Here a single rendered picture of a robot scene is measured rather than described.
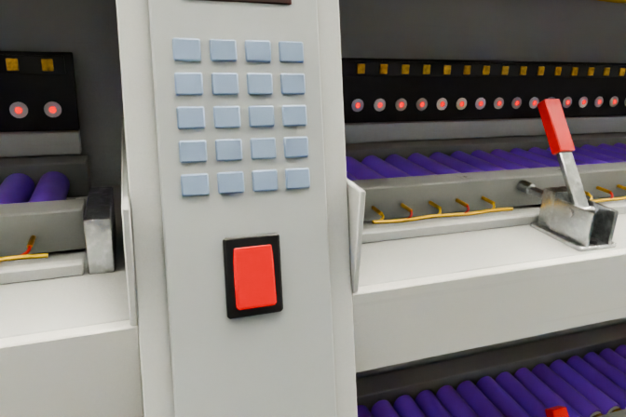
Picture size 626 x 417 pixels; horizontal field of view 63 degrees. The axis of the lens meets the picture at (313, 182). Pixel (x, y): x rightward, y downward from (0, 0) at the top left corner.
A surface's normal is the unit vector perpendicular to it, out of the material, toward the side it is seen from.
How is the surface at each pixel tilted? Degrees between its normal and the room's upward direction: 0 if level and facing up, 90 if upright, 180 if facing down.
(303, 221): 90
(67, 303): 15
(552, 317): 105
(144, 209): 90
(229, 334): 90
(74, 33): 90
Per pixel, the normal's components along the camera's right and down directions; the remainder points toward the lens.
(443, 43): 0.33, 0.04
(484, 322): 0.33, 0.29
